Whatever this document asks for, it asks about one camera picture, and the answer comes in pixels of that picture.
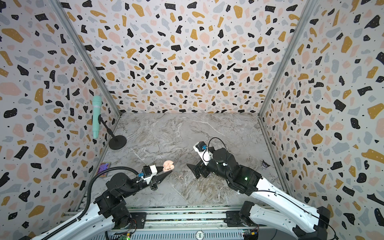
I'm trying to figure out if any pink earbud charging case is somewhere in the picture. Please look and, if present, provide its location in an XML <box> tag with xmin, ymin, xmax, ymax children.
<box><xmin>163</xmin><ymin>161</ymin><xmax>175</xmax><ymax>172</ymax></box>

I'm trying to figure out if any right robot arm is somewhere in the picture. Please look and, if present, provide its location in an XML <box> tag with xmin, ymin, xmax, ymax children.
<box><xmin>187</xmin><ymin>142</ymin><xmax>330</xmax><ymax>240</ymax></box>

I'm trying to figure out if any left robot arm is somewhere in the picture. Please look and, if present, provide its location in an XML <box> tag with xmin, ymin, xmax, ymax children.
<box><xmin>33</xmin><ymin>165</ymin><xmax>172</xmax><ymax>240</ymax></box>

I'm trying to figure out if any colourful card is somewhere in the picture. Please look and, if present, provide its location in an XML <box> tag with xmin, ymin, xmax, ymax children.
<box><xmin>97</xmin><ymin>162</ymin><xmax>111</xmax><ymax>178</ymax></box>

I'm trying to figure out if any black microphone stand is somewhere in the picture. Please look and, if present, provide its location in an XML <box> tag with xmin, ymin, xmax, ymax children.
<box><xmin>98</xmin><ymin>115</ymin><xmax>127</xmax><ymax>150</ymax></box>

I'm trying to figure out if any small dark wrapper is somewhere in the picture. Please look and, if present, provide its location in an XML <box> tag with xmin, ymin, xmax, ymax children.
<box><xmin>262</xmin><ymin>160</ymin><xmax>270</xmax><ymax>170</ymax></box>

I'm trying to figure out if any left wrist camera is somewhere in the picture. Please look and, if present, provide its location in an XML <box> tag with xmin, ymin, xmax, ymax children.
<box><xmin>138</xmin><ymin>165</ymin><xmax>158</xmax><ymax>185</ymax></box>

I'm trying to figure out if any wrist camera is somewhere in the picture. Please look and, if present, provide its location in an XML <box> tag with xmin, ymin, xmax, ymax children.
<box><xmin>193</xmin><ymin>141</ymin><xmax>213</xmax><ymax>166</ymax></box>
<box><xmin>138</xmin><ymin>165</ymin><xmax>158</xmax><ymax>185</ymax></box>

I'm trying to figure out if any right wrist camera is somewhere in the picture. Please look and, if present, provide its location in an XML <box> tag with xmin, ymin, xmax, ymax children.
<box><xmin>193</xmin><ymin>141</ymin><xmax>213</xmax><ymax>166</ymax></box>

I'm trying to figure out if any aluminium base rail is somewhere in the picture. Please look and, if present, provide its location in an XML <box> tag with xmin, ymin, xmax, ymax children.
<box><xmin>53</xmin><ymin>205</ymin><xmax>316</xmax><ymax>240</ymax></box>

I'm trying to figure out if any black corrugated cable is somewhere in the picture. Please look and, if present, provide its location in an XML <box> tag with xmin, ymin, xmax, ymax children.
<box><xmin>40</xmin><ymin>166</ymin><xmax>139</xmax><ymax>240</ymax></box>

